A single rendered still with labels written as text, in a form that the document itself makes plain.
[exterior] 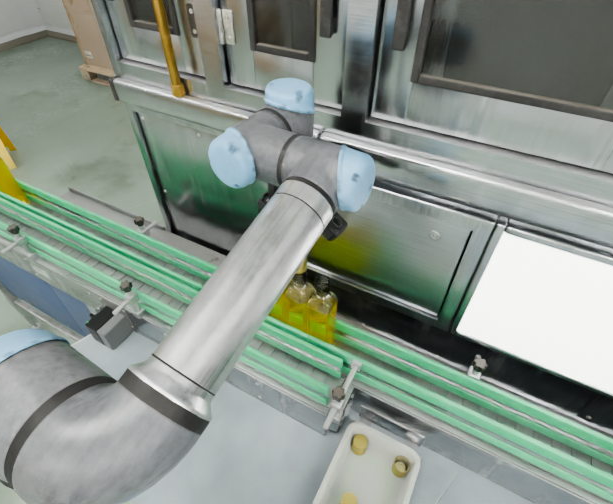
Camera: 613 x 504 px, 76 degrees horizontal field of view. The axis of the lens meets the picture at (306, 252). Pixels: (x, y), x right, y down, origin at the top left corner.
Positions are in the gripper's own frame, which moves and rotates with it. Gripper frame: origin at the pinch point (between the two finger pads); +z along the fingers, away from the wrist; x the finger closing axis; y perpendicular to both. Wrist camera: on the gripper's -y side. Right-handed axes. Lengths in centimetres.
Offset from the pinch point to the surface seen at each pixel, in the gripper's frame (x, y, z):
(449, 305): -14.5, -30.6, 10.4
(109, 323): 23, 49, 36
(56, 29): -270, 574, 121
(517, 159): -17.5, -30.4, -25.4
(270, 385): 14.9, -2.0, 31.0
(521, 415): -8, -53, 26
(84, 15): -208, 394, 62
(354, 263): -13.5, -7.2, 9.9
